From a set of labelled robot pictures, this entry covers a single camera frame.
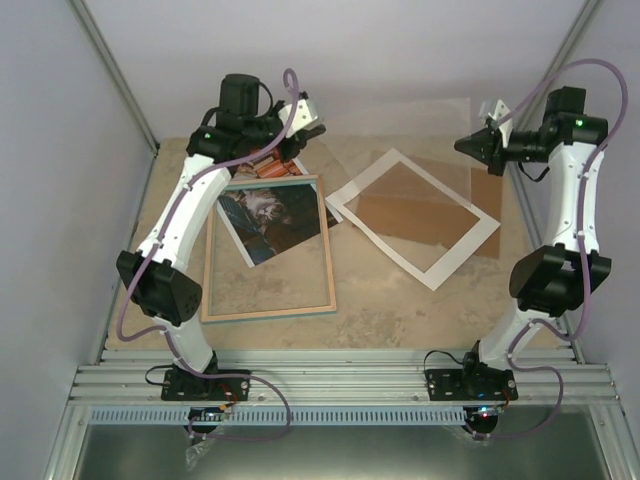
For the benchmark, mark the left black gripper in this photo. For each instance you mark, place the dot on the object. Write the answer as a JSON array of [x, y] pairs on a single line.
[[298, 142]]

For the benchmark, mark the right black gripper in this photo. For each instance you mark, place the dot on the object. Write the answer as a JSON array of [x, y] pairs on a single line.
[[487, 146]]

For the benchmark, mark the white passe-partout mat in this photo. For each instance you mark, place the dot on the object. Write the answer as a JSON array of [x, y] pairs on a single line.
[[430, 265]]

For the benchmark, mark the clear acrylic sheet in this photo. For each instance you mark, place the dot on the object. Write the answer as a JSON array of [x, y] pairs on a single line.
[[425, 129]]

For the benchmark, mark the cat and books photo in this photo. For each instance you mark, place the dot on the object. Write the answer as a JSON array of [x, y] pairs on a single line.
[[267, 221]]

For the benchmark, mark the wooden teal picture frame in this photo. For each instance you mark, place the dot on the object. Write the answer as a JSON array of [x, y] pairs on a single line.
[[297, 282]]

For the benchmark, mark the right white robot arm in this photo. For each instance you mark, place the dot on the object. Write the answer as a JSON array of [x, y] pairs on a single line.
[[563, 272]]

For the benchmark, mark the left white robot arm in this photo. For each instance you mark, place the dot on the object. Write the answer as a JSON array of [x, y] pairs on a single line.
[[160, 296]]

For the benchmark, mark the brown cardboard backing board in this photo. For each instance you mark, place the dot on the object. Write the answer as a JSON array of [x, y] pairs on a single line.
[[490, 200]]

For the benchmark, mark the right circuit board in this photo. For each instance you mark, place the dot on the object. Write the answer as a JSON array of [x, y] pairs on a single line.
[[487, 411]]

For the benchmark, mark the circuit board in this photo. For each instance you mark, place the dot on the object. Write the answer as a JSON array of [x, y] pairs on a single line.
[[487, 411], [210, 414]]

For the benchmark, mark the left circuit board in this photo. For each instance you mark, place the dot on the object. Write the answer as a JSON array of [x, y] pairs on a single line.
[[210, 414]]

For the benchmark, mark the clear plastic bag scrap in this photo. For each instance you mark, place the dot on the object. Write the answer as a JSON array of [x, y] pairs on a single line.
[[197, 450]]

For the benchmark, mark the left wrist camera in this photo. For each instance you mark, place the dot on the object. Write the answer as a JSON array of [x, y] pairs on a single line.
[[306, 118]]

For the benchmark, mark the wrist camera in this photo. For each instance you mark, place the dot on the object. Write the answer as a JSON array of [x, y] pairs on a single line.
[[306, 118], [499, 118]]

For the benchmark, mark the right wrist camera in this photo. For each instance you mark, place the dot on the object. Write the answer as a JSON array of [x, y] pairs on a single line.
[[499, 118]]

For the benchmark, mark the right aluminium corner post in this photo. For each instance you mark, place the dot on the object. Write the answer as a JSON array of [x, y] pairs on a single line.
[[523, 112]]

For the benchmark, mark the aluminium corner post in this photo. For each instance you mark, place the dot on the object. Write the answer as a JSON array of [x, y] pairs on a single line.
[[523, 112], [97, 40]]

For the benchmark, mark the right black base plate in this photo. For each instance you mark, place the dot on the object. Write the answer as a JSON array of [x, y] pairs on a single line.
[[450, 385]]

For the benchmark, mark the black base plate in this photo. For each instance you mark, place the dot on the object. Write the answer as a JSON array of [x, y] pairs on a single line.
[[179, 385], [450, 385]]

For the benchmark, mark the left aluminium corner post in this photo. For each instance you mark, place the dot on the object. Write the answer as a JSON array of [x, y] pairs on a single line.
[[97, 40]]

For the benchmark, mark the aluminium rail beam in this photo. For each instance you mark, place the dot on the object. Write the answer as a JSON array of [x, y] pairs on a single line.
[[342, 377]]

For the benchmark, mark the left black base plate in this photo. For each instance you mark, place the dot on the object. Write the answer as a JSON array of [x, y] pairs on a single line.
[[179, 385]]

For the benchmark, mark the grey slotted cable duct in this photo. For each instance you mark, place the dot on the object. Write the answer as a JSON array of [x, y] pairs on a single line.
[[274, 416]]

